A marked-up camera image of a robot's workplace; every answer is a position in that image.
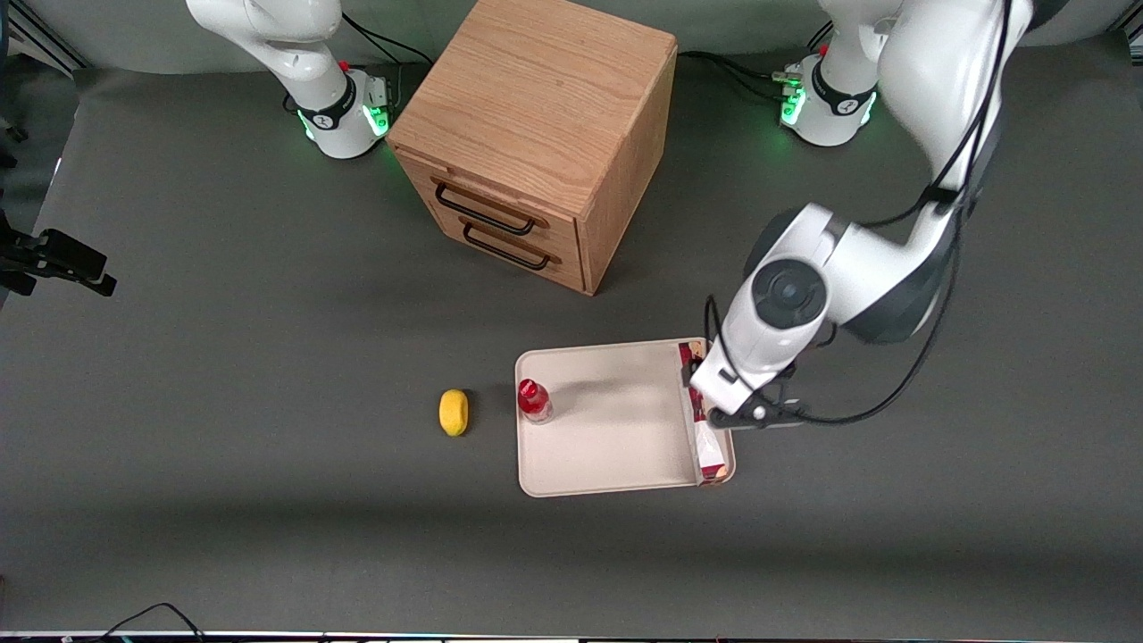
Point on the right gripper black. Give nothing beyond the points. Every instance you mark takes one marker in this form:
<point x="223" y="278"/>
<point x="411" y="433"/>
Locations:
<point x="7" y="249"/>

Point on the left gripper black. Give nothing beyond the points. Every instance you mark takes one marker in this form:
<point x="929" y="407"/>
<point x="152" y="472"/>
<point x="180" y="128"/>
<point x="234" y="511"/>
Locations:
<point x="686" y="374"/>

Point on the red cookie box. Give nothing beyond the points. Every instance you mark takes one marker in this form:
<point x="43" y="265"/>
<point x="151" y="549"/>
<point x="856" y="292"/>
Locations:
<point x="710" y="451"/>

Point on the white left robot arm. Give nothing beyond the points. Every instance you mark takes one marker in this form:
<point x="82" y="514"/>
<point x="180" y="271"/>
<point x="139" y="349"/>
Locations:
<point x="929" y="71"/>

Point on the white rectangular tray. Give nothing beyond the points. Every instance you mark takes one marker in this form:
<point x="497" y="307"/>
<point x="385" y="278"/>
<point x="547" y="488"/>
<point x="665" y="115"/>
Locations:
<point x="616" y="420"/>

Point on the small red bottle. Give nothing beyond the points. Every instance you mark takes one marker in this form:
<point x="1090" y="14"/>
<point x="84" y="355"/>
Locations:
<point x="534" y="402"/>

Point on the wooden drawer front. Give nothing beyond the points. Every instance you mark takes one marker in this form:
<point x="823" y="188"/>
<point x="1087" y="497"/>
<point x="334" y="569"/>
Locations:
<point x="558" y="234"/>
<point x="567" y="268"/>

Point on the yellow lemon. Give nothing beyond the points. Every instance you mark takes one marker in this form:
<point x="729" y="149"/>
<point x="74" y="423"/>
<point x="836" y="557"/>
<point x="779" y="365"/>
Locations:
<point x="454" y="413"/>

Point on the wooden drawer cabinet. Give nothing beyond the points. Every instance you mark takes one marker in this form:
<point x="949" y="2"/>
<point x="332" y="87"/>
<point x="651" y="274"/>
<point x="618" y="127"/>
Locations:
<point x="536" y="98"/>

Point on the dark aluminium frame rail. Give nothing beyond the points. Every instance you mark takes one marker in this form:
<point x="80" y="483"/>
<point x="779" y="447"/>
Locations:
<point x="40" y="36"/>

